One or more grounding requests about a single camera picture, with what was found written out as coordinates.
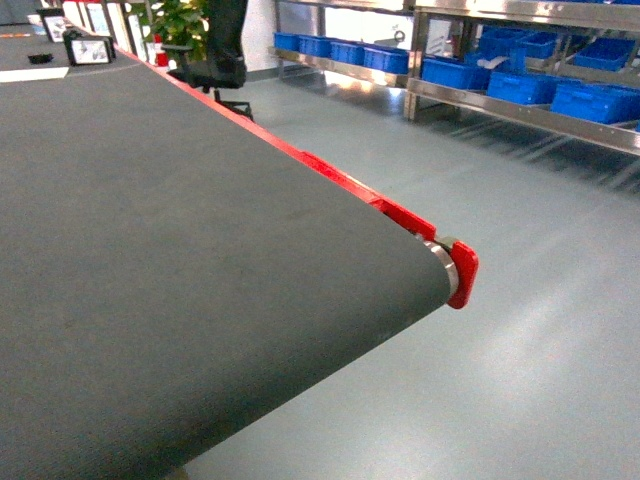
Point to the red conveyor side rail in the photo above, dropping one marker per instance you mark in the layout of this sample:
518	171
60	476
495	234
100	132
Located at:
228	219

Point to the small black tape roll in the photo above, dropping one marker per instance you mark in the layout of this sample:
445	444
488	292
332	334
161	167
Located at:
40	58

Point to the black office chair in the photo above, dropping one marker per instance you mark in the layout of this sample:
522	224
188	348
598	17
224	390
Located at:
224	66

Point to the green potted plant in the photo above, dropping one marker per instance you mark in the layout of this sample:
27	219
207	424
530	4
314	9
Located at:
177	22

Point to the white paper sheet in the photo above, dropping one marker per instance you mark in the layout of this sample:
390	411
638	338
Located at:
26	75

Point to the black framed picture display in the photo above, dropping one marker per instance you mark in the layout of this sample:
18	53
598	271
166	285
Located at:
84	49

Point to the stainless steel shelf rack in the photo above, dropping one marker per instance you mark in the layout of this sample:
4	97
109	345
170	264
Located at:
553	79

